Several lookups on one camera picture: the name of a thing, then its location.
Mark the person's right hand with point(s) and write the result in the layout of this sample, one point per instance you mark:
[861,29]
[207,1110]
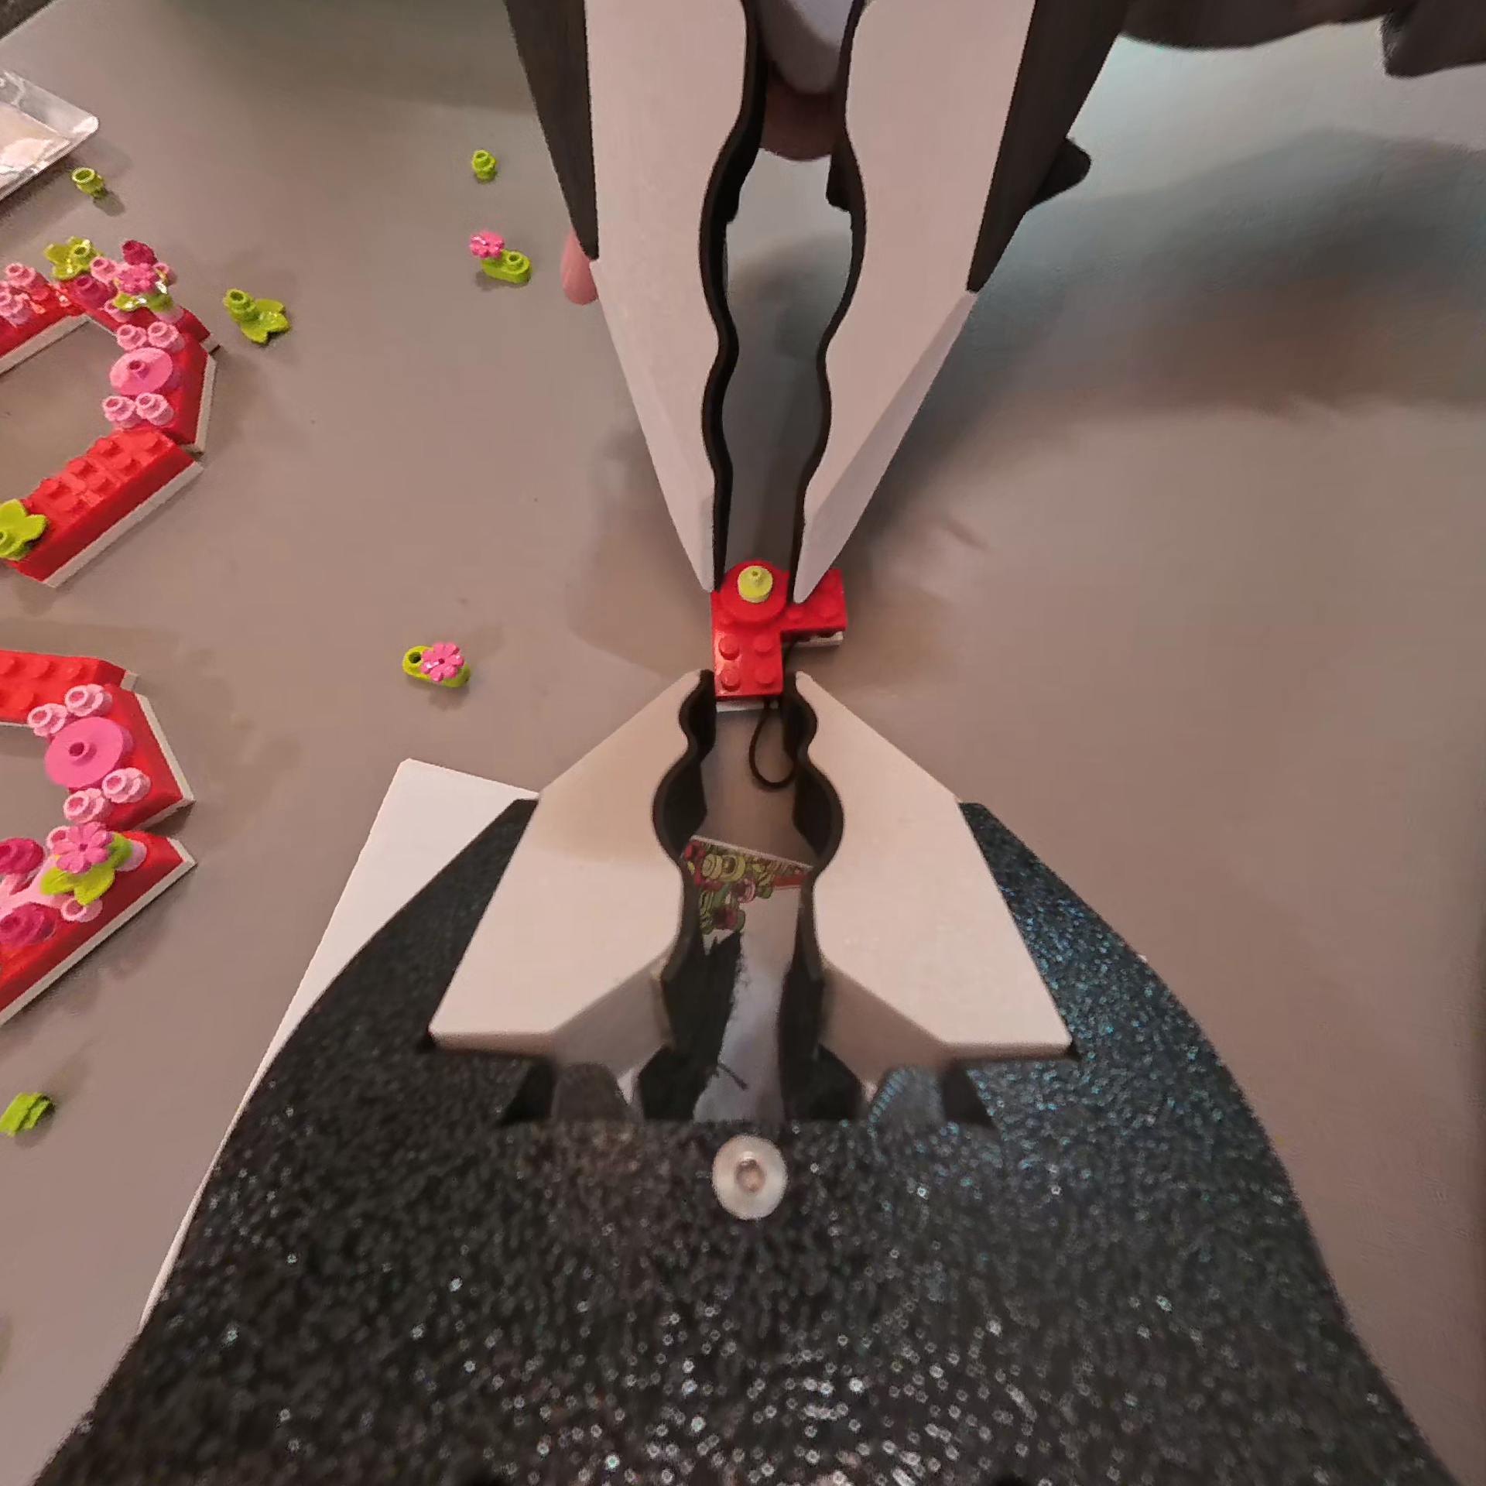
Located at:
[800,122]

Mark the lego instruction booklet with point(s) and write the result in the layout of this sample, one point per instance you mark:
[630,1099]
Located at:
[348,907]

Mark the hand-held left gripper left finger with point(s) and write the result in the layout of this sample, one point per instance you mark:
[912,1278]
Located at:
[545,928]

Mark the red lego bracket piece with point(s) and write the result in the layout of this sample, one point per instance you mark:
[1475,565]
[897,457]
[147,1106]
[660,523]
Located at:
[743,656]

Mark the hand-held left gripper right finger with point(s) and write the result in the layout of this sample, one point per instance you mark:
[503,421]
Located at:
[929,928]

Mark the lime lego leaf piece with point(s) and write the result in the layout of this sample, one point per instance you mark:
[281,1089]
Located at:
[23,1115]
[257,316]

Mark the pink flower lime lego piece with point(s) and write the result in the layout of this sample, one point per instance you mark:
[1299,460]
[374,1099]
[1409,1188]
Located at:
[501,264]
[441,664]

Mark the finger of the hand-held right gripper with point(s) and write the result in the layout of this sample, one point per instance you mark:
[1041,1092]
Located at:
[918,234]
[657,234]

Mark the clear plastic bag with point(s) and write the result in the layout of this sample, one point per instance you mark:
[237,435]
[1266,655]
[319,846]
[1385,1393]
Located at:
[33,132]

